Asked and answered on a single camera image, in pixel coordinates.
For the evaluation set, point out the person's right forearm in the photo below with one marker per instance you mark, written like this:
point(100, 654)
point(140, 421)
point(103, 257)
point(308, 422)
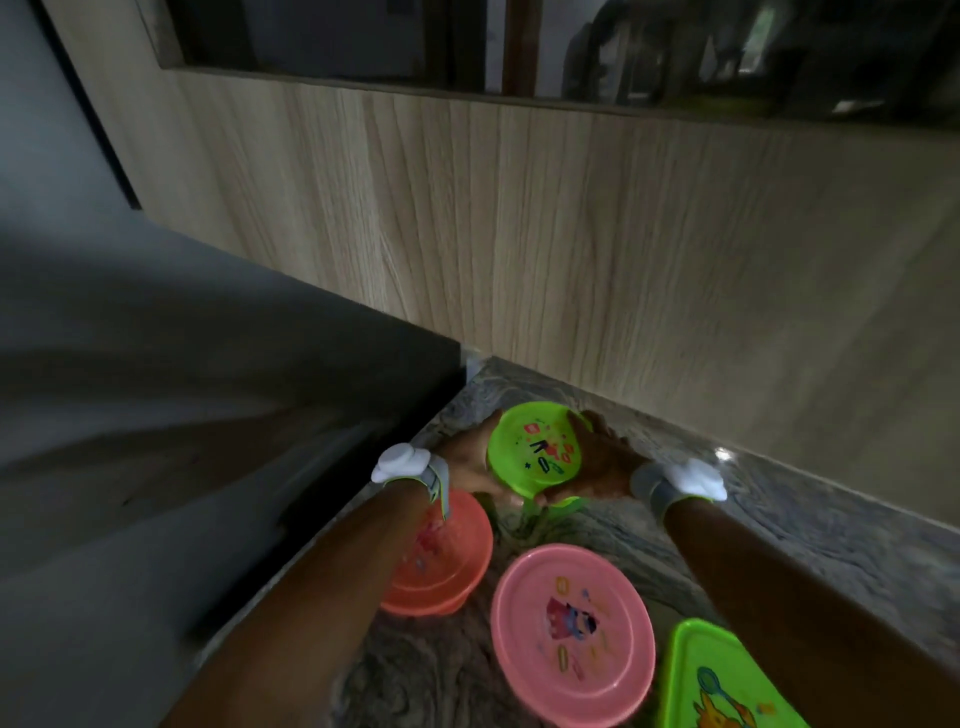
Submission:
point(810, 622)

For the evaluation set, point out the green round lid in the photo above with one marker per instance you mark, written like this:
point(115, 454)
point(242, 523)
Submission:
point(536, 450)

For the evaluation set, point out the green round container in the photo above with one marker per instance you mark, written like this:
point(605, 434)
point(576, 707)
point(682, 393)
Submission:
point(559, 508)

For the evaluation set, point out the person's right hand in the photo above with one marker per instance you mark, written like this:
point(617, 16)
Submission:
point(607, 469)

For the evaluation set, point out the pink round lid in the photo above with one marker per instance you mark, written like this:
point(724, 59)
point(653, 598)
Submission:
point(570, 622)

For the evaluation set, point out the white grey wrist tracker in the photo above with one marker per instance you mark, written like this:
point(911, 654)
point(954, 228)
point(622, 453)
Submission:
point(401, 461)
point(694, 476)

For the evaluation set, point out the person's left hand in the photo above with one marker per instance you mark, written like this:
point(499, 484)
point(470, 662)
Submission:
point(469, 465)

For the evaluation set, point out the orange round lid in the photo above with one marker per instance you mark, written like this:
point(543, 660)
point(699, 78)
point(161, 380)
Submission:
point(457, 547)

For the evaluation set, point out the person's left forearm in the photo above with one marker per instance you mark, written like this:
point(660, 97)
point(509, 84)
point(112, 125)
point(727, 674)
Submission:
point(315, 607)

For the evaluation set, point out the wooden cabinet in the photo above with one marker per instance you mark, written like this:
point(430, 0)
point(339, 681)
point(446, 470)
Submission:
point(600, 262)

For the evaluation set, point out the green rectangular giraffe lid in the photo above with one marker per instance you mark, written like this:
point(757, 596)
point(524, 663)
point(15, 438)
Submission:
point(712, 675)

